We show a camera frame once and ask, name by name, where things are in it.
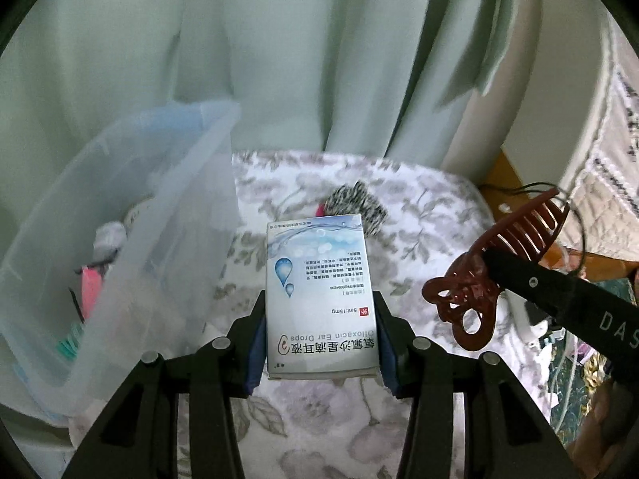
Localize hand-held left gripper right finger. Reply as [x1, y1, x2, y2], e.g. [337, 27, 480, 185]
[373, 290, 580, 479]

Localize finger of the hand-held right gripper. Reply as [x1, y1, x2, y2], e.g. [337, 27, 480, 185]
[482, 248, 581, 321]

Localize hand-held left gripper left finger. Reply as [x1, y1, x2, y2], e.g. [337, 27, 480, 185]
[60, 292, 268, 479]

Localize dark red hair claw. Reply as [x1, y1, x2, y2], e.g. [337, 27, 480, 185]
[422, 188, 570, 351]

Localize white and blue medicine box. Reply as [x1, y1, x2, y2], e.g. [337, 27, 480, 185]
[266, 214, 383, 381]

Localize pink hair roller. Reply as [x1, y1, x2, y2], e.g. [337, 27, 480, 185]
[80, 267, 103, 320]

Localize teal hair ties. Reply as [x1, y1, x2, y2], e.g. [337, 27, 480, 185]
[57, 324, 85, 360]

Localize white paper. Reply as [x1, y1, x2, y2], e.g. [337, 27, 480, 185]
[93, 222, 125, 256]

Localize clear plastic container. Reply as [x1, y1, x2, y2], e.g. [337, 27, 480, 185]
[0, 100, 240, 427]

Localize dark teal floral cloth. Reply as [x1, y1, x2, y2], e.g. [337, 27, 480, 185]
[549, 279, 639, 410]

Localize white power strip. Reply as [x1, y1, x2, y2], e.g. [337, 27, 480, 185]
[506, 292, 560, 347]

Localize grey floral blanket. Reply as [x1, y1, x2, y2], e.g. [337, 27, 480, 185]
[67, 148, 590, 479]

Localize cream headboard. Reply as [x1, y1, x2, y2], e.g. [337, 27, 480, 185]
[442, 0, 615, 220]

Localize beige quilted lace cover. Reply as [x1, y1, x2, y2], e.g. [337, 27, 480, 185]
[559, 15, 639, 280]

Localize black and white scrunchie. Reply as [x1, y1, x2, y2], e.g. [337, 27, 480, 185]
[319, 182, 389, 238]

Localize pale green curtain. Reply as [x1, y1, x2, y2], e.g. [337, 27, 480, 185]
[0, 0, 545, 240]

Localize black cable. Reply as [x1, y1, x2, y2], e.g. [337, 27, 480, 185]
[479, 182, 590, 280]

